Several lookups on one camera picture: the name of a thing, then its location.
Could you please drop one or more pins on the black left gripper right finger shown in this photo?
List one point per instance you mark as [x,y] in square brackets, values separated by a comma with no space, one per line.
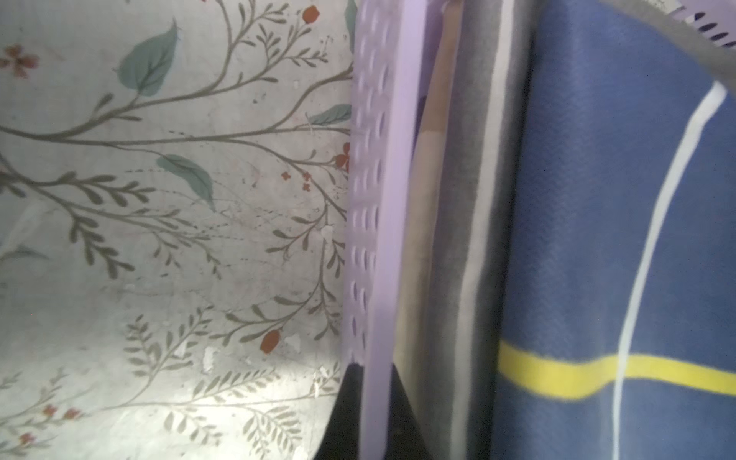
[404,437]

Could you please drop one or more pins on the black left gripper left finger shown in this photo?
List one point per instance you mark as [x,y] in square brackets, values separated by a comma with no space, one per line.
[342,434]

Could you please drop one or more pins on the beige and grey pillowcase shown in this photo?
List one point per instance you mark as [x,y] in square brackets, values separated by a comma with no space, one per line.
[422,208]

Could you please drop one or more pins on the navy striped pillowcase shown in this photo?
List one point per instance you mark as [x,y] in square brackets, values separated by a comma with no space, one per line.
[618,324]

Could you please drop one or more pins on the purple plastic basket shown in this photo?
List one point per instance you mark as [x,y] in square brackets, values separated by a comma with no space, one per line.
[394,45]

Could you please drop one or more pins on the plain grey pillowcase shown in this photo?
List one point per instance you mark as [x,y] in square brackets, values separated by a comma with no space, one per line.
[477,201]

